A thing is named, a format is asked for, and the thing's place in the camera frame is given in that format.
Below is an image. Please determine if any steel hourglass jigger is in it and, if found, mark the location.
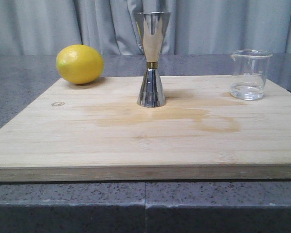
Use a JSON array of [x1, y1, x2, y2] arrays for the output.
[[134, 12, 171, 107]]

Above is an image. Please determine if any glass beaker with liquid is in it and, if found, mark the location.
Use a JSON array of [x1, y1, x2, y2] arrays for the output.
[[230, 50, 273, 100]]

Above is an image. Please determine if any wooden cutting board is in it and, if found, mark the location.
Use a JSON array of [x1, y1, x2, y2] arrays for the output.
[[0, 76, 291, 182]]

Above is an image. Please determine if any yellow lemon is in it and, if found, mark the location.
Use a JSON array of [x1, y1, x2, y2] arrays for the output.
[[56, 44, 104, 84]]

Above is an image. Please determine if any grey curtain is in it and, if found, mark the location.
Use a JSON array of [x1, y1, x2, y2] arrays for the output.
[[0, 0, 291, 55]]

